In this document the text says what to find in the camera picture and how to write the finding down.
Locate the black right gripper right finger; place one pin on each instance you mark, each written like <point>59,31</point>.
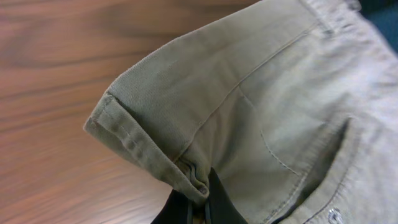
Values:
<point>218,208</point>

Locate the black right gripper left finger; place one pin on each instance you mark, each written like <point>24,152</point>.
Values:
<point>178,209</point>

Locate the khaki green shorts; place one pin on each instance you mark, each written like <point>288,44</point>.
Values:
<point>292,103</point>

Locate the navy blue garment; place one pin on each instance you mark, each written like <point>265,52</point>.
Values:
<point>383,14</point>

